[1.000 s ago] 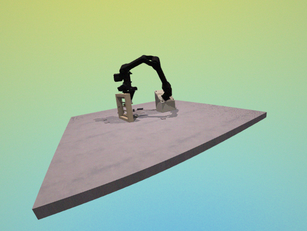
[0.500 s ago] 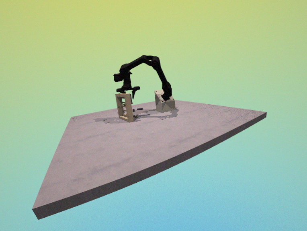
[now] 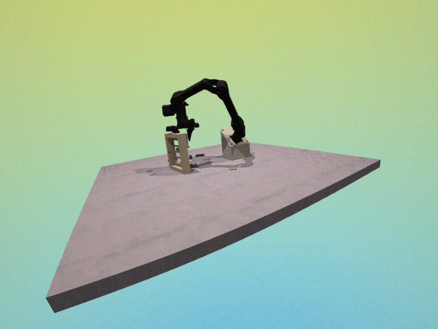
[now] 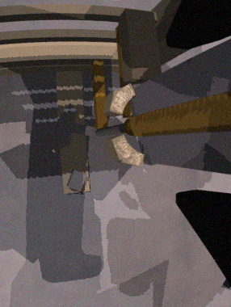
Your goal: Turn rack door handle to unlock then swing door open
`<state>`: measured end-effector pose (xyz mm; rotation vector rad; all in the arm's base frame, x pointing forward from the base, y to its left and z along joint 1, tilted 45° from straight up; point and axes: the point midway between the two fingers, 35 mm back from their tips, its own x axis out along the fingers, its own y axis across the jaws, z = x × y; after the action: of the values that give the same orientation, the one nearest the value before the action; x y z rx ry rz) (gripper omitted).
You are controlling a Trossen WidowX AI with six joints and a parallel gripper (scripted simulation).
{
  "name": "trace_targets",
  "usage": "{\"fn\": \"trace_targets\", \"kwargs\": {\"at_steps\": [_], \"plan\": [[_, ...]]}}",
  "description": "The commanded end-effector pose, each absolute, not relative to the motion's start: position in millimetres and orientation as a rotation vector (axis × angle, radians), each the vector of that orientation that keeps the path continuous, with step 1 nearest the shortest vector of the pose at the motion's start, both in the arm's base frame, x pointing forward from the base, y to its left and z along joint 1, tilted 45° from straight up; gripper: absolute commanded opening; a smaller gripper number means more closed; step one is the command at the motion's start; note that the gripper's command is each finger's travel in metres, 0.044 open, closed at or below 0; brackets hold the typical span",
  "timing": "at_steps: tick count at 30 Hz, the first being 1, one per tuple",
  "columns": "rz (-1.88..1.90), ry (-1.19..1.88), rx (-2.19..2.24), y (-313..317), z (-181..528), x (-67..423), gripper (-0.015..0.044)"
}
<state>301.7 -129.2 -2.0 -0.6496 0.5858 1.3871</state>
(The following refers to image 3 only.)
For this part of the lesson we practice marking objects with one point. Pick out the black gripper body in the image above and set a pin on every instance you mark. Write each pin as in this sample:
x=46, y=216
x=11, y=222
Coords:
x=175, y=128

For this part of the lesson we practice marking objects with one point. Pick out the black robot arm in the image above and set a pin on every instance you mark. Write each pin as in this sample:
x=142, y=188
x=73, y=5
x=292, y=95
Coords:
x=221, y=90

